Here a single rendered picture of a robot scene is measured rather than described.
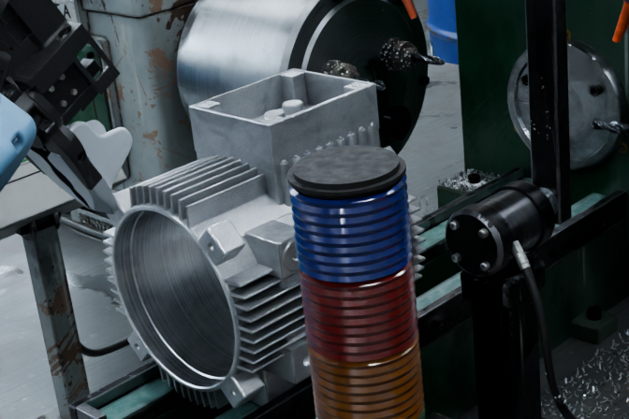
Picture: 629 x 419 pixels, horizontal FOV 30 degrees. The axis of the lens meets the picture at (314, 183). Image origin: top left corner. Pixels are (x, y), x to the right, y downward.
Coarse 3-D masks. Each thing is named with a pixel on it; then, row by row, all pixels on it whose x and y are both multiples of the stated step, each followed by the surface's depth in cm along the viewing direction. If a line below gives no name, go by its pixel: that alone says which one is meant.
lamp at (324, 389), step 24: (312, 360) 62; (336, 360) 60; (384, 360) 60; (408, 360) 61; (312, 384) 64; (336, 384) 61; (360, 384) 60; (384, 384) 61; (408, 384) 61; (336, 408) 61; (360, 408) 61; (384, 408) 61; (408, 408) 62
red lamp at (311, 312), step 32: (320, 288) 59; (352, 288) 58; (384, 288) 59; (320, 320) 60; (352, 320) 59; (384, 320) 59; (416, 320) 62; (320, 352) 61; (352, 352) 60; (384, 352) 60
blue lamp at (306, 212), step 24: (384, 192) 57; (312, 216) 58; (336, 216) 57; (360, 216) 57; (384, 216) 57; (408, 216) 60; (312, 240) 58; (336, 240) 58; (360, 240) 57; (384, 240) 58; (408, 240) 59; (312, 264) 59; (336, 264) 58; (360, 264) 58; (384, 264) 58
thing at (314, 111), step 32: (224, 96) 98; (256, 96) 101; (288, 96) 102; (320, 96) 102; (352, 96) 95; (192, 128) 97; (224, 128) 94; (256, 128) 91; (288, 128) 91; (320, 128) 93; (352, 128) 96; (256, 160) 92; (288, 160) 92; (288, 192) 92
